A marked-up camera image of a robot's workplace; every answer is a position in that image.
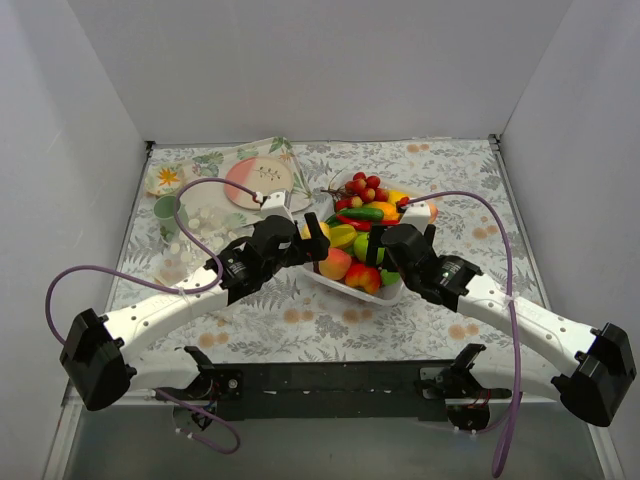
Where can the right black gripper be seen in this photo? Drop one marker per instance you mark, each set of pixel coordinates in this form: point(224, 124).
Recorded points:
point(383, 245)

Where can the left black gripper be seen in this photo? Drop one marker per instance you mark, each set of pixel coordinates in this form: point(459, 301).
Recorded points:
point(304, 243)

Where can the yellow lemon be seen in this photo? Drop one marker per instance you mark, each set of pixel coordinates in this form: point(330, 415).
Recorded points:
point(306, 234)

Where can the pink peach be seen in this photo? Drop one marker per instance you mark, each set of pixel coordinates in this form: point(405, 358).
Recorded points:
point(336, 265)

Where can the yellow star fruit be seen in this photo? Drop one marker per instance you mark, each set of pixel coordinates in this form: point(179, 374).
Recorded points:
point(342, 236)

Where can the green apple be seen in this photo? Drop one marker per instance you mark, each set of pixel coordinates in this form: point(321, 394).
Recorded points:
point(360, 247)

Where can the light green chayote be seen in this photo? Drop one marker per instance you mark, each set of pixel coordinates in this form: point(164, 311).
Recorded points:
point(389, 277)

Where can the red yellow apple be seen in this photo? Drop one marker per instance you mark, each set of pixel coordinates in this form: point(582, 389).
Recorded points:
point(364, 277)

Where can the clear dotted zip bag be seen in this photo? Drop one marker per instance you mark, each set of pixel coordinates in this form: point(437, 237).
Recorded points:
point(213, 226)

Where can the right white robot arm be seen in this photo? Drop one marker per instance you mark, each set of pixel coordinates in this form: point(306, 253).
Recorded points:
point(594, 367)

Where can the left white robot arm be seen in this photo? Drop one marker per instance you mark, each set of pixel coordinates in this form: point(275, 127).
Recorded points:
point(106, 356)

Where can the orange mango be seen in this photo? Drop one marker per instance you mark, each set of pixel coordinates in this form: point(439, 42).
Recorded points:
point(389, 210)

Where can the yellow orange round fruit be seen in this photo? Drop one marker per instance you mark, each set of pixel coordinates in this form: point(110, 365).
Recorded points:
point(433, 212)

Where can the yellow bell pepper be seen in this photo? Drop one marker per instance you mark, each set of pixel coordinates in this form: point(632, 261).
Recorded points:
point(395, 196)

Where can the red chili pepper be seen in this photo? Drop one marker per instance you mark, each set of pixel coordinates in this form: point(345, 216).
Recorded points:
point(359, 225)

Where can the green cucumber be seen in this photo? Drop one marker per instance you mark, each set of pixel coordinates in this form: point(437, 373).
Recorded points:
point(363, 214)

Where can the white plastic fruit tray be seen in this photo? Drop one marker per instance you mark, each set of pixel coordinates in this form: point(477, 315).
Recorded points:
point(386, 295)

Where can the red lychee bunch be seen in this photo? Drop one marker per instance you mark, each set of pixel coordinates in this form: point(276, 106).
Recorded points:
point(357, 192)

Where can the pink and cream plate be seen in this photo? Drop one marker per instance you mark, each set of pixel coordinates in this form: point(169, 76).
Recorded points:
point(261, 174)

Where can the green cup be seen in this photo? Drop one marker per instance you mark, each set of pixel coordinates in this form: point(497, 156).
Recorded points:
point(164, 209)

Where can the small floral bowl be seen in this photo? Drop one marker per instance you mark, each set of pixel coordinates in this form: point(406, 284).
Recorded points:
point(164, 179)

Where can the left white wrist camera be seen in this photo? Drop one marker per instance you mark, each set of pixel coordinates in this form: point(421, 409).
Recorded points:
point(276, 203)

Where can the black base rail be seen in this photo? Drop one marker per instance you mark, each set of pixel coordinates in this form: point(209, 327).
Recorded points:
point(359, 389)

